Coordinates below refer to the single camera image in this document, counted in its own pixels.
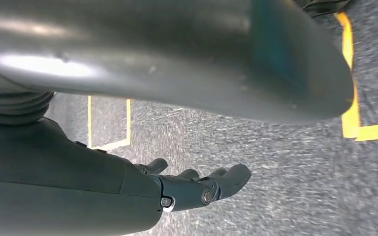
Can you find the black robot foot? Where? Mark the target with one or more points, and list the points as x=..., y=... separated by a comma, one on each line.
x=326, y=6

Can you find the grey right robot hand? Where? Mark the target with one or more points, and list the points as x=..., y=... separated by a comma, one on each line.
x=78, y=195

